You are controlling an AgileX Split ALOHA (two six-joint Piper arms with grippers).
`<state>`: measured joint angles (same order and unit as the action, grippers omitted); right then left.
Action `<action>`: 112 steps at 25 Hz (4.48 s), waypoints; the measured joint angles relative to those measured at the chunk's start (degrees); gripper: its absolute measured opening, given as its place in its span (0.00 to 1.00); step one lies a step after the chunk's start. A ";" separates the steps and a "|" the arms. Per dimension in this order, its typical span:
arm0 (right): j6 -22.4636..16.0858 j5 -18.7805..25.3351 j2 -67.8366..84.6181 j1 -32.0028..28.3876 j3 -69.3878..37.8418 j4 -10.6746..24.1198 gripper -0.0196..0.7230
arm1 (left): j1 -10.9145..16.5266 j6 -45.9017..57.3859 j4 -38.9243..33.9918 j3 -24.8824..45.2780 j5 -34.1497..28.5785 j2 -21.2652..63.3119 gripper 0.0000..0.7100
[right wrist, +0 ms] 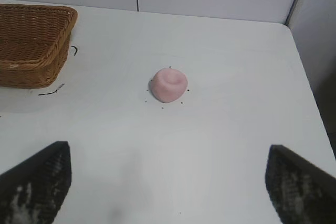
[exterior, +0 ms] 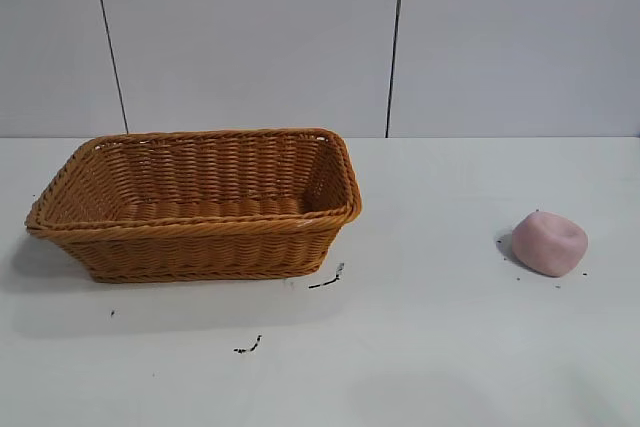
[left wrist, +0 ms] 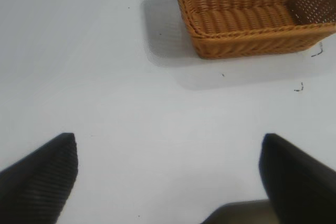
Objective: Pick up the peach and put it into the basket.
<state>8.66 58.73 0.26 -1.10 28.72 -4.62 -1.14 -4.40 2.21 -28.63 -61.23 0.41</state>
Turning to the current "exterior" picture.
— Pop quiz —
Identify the pink peach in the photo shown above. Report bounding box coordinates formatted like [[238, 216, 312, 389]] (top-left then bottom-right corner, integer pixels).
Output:
[[510, 210, 589, 278]]

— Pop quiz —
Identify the brown woven wicker basket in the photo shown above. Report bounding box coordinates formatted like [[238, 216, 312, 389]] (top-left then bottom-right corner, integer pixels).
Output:
[[24, 127, 364, 284]]

